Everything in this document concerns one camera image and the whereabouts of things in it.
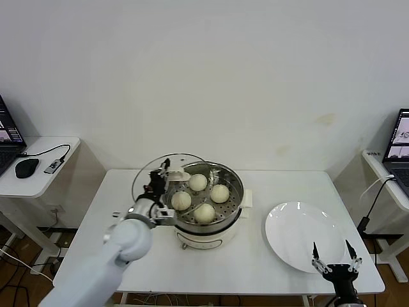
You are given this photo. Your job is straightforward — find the white floor cable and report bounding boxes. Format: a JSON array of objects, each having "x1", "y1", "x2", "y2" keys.
[{"x1": 0, "y1": 245, "x2": 55, "y2": 283}]

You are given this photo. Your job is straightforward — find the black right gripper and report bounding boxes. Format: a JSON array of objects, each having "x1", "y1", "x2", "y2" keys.
[{"x1": 311, "y1": 239, "x2": 364, "y2": 297}]

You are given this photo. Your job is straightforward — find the white side table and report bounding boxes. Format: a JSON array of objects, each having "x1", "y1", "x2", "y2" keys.
[
  {"x1": 0, "y1": 136, "x2": 108, "y2": 268},
  {"x1": 332, "y1": 148, "x2": 409, "y2": 284}
]

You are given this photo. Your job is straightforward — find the thin white cable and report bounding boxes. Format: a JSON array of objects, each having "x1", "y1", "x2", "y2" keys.
[{"x1": 359, "y1": 174, "x2": 396, "y2": 202}]

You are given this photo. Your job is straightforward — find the thin wires under table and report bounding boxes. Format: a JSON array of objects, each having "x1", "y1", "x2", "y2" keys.
[{"x1": 132, "y1": 294, "x2": 221, "y2": 306}]

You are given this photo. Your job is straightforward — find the white electric cooker base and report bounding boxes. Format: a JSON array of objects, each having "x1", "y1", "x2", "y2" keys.
[{"x1": 172, "y1": 207, "x2": 252, "y2": 251}]

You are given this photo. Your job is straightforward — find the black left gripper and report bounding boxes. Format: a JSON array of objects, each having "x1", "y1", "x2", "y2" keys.
[{"x1": 142, "y1": 158, "x2": 171, "y2": 202}]

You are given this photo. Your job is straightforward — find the round white plate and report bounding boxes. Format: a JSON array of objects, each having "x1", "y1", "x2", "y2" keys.
[{"x1": 264, "y1": 201, "x2": 347, "y2": 274}]

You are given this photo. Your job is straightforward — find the white steamed baozi bun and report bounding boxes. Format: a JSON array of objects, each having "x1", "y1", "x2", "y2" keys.
[
  {"x1": 210, "y1": 184, "x2": 231, "y2": 204},
  {"x1": 194, "y1": 203, "x2": 216, "y2": 224},
  {"x1": 171, "y1": 191, "x2": 192, "y2": 211},
  {"x1": 188, "y1": 173, "x2": 208, "y2": 192}
]

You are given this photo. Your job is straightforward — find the open dark laptop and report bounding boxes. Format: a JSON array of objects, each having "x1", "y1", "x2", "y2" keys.
[
  {"x1": 0, "y1": 94, "x2": 29, "y2": 178},
  {"x1": 382, "y1": 108, "x2": 409, "y2": 198}
]

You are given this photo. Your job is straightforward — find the black computer mouse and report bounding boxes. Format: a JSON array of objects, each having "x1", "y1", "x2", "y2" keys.
[{"x1": 15, "y1": 158, "x2": 41, "y2": 179}]

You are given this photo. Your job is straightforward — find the stainless steel steamer basket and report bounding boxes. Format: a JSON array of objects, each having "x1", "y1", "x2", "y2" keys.
[{"x1": 162, "y1": 162, "x2": 256, "y2": 233}]

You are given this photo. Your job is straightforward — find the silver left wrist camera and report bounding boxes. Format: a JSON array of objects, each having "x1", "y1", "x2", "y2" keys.
[{"x1": 155, "y1": 207, "x2": 177, "y2": 227}]

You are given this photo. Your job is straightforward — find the grey hub with black cable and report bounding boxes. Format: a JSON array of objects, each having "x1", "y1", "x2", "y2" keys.
[{"x1": 17, "y1": 144, "x2": 72, "y2": 175}]

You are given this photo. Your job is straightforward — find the round glass pot lid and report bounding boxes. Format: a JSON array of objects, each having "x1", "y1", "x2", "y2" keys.
[{"x1": 132, "y1": 152, "x2": 213, "y2": 224}]

